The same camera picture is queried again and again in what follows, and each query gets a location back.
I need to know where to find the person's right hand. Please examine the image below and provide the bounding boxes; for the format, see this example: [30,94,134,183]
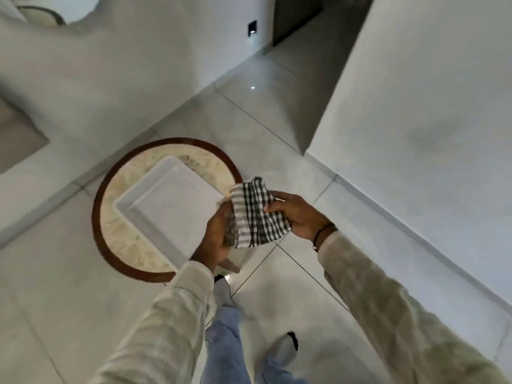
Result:
[264,191,336,252]

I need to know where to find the person's left hand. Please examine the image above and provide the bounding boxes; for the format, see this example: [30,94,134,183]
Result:
[190,200,235,272]

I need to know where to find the black white checkered cloth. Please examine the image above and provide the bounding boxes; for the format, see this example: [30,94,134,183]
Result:
[218,177,292,249]

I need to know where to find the person's right forearm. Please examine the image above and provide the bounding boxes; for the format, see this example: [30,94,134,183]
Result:
[318,231,510,384]

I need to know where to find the person's left forearm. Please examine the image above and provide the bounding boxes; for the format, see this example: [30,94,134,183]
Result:
[86,261,217,384]

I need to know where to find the white square tray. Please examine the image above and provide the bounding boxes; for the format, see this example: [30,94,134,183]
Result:
[114,156,225,258]

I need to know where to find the grey black sock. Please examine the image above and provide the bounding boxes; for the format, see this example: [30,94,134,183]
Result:
[213,274,236,309]
[267,332,299,366]

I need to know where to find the round wooden marble side table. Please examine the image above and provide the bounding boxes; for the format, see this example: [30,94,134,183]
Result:
[91,137,244,283]

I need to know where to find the person's blue jeans legs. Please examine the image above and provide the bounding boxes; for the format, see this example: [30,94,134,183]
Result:
[204,307,310,384]

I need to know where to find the black wrist bracelet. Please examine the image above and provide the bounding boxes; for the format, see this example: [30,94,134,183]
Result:
[312,222,337,252]

